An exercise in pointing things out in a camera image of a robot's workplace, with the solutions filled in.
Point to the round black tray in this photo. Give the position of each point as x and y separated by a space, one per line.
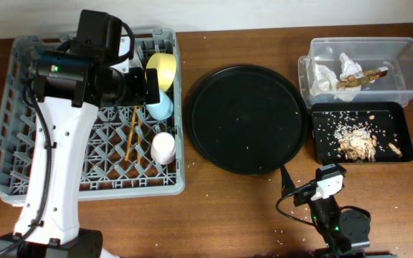
247 119

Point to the brown foil snack wrapper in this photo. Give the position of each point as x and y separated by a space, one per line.
362 78

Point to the grey dishwasher rack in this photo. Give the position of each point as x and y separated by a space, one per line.
105 173

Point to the wooden chopstick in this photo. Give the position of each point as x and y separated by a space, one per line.
130 135
138 142

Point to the pink plastic cup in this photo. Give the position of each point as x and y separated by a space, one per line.
163 149

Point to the white napkin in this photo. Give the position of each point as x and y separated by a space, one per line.
327 83

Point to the food leftovers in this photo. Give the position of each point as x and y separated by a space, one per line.
359 137

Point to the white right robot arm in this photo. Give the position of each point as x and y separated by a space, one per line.
345 229

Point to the yellow plastic bowl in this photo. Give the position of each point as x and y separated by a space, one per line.
165 65

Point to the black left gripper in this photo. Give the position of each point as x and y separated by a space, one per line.
138 96

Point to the black rectangular bin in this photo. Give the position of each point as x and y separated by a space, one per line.
319 115

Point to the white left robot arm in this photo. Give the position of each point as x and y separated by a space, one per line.
67 88

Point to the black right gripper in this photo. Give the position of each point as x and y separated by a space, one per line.
288 184

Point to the clear plastic bin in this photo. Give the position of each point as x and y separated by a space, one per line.
395 53

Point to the light blue plastic cup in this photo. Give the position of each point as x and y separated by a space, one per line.
163 109

